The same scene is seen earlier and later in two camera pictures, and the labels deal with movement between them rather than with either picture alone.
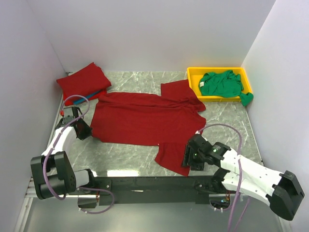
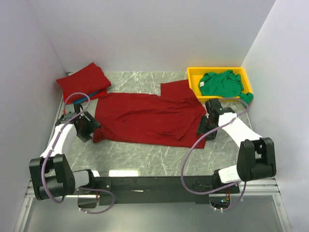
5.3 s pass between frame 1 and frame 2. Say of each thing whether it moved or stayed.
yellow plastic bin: stayed
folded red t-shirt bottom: stayed
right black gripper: moved
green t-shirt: stayed
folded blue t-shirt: stayed
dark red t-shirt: moved
